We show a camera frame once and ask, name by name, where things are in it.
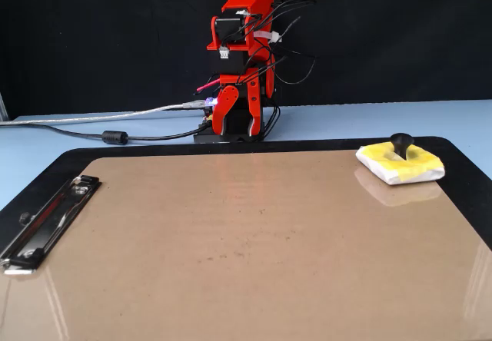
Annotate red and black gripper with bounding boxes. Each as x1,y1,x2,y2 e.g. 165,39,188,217
212,62,276,137

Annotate yellow white sponge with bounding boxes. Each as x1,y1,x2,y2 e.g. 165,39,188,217
355,132,446,186

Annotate controller circuit board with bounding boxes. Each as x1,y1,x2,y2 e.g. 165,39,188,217
201,95,219,127

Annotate brown clipboard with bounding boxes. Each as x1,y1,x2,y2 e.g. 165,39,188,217
0,147,492,341

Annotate metal clipboard clip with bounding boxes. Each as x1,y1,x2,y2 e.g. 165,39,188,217
0,174,101,276

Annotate black mat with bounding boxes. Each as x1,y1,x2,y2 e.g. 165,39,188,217
0,136,492,261

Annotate pink red wire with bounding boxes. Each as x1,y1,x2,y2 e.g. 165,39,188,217
196,79,222,93

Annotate thin black servo wires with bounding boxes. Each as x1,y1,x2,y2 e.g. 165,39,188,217
264,0,322,84

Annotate black power cable with ferrite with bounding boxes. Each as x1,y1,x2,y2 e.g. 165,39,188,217
22,120,212,146

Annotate grey and black cables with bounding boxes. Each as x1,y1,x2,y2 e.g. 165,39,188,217
0,101,208,127

